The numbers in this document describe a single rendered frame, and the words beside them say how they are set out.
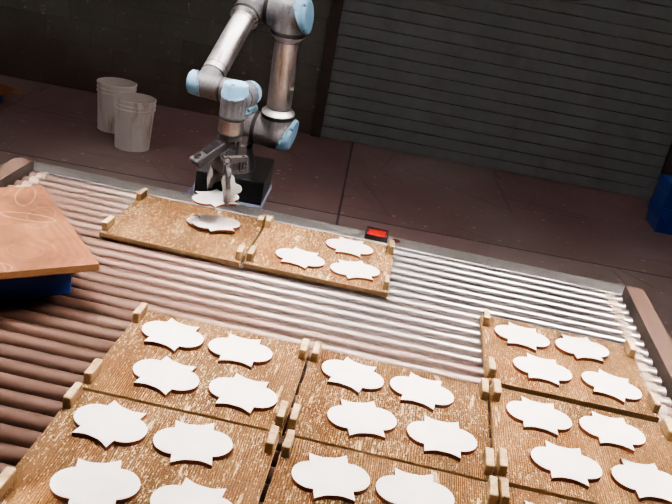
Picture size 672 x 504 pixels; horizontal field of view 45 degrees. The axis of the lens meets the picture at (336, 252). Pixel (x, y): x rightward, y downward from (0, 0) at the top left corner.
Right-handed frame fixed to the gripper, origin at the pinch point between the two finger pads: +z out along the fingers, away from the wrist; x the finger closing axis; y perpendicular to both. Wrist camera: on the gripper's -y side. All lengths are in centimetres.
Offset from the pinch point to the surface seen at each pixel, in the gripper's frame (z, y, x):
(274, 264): 8.6, 3.4, -30.1
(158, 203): 8.6, -9.4, 18.6
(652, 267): 105, 385, 61
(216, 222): 7.0, -0.5, -2.7
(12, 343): 11, -72, -44
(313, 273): 8.7, 11.4, -38.2
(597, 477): 8, 14, -135
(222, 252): 8.6, -7.3, -19.2
